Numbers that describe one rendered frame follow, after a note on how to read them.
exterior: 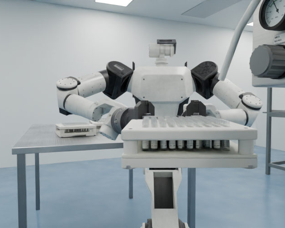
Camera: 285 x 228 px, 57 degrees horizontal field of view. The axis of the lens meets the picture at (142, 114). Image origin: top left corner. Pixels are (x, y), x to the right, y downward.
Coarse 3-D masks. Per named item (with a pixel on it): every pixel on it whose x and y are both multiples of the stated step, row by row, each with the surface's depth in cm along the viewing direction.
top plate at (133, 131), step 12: (132, 120) 68; (132, 132) 47; (144, 132) 47; (156, 132) 47; (168, 132) 47; (180, 132) 47; (192, 132) 47; (204, 132) 47; (216, 132) 47; (228, 132) 47; (240, 132) 47; (252, 132) 47
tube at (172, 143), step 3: (171, 123) 51; (174, 123) 51; (171, 126) 51; (174, 126) 51; (171, 141) 51; (174, 141) 51; (171, 144) 51; (174, 144) 51; (171, 147) 51; (174, 147) 51; (171, 150) 51; (174, 150) 51
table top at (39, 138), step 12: (36, 132) 203; (48, 132) 203; (24, 144) 145; (36, 144) 145; (48, 144) 145; (60, 144) 145; (72, 144) 145; (84, 144) 146; (96, 144) 148; (108, 144) 150; (120, 144) 153
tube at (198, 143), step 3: (198, 123) 51; (201, 123) 51; (198, 126) 51; (201, 126) 51; (198, 141) 51; (201, 141) 51; (198, 144) 51; (201, 144) 51; (198, 147) 51; (201, 147) 51; (198, 150) 51; (201, 150) 51
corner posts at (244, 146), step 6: (126, 144) 48; (132, 144) 48; (240, 144) 48; (246, 144) 47; (252, 144) 47; (126, 150) 48; (132, 150) 48; (240, 150) 48; (246, 150) 47; (252, 150) 48
